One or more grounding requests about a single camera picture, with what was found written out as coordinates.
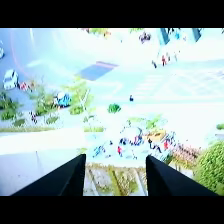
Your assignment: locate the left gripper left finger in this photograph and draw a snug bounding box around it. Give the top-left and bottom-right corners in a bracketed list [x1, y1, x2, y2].
[11, 153, 87, 197]

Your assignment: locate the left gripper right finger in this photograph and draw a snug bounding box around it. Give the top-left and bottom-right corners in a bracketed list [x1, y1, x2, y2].
[145, 154, 220, 197]

